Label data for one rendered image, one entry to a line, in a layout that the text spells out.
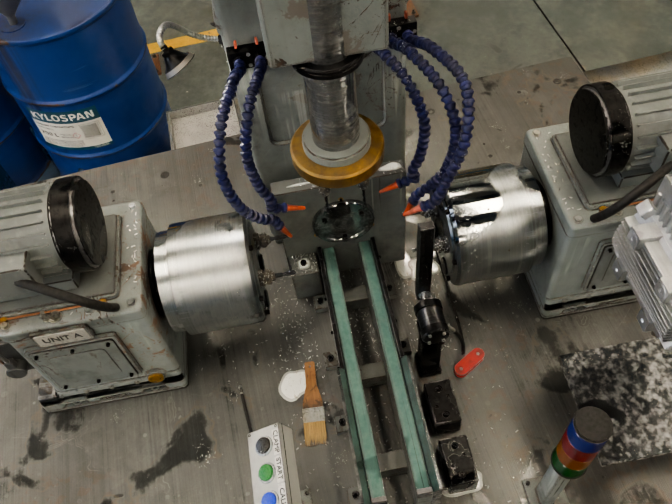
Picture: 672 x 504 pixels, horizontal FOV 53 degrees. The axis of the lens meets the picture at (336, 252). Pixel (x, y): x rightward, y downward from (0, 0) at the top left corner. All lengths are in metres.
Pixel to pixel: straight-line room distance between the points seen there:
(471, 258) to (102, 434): 0.93
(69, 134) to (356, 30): 1.97
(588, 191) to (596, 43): 2.34
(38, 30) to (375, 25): 1.76
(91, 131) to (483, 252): 1.87
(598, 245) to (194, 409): 0.97
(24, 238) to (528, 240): 0.98
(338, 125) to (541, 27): 2.69
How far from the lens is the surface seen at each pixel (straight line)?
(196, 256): 1.39
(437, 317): 1.40
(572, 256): 1.51
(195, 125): 2.80
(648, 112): 1.39
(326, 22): 1.06
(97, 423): 1.70
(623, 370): 1.55
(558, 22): 3.85
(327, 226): 1.57
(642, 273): 1.18
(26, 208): 1.34
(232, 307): 1.41
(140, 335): 1.46
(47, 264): 1.35
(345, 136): 1.22
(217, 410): 1.62
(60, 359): 1.51
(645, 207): 1.18
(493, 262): 1.45
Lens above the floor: 2.26
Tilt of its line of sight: 55 degrees down
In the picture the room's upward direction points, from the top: 8 degrees counter-clockwise
